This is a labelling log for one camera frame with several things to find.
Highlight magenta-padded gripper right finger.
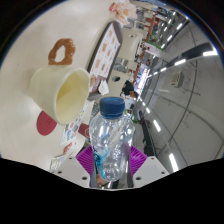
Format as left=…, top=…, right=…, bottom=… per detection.
left=127, top=145, right=172, bottom=188

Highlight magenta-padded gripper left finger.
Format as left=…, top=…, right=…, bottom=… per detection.
left=53, top=145, right=96, bottom=189

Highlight clear blue-capped water bottle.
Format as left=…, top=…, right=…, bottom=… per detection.
left=88, top=96, right=136, bottom=183

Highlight red sauce packet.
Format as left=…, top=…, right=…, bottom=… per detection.
left=63, top=141, right=74, bottom=154

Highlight clear plastic packet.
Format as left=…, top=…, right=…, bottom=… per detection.
left=49, top=154, right=69, bottom=173

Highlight colourful paper leaflet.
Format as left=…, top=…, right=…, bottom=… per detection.
left=59, top=99, right=96, bottom=146

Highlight ceiling lights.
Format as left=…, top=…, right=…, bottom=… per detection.
left=131, top=9, right=219, bottom=173

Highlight round red coaster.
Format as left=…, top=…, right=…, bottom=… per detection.
left=36, top=110, right=58, bottom=137

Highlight white paper napkin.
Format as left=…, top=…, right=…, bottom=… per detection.
left=97, top=79, right=110, bottom=96

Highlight beige chair with hole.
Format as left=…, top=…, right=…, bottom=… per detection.
left=108, top=68, right=136, bottom=88
left=121, top=31, right=144, bottom=60

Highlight ceiling air conditioner unit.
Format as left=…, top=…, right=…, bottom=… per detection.
left=170, top=71, right=184, bottom=88

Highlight brown food tray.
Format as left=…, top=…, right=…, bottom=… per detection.
left=87, top=20, right=124, bottom=93

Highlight cream mug brown handle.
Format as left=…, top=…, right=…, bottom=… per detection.
left=28, top=38, right=91, bottom=126

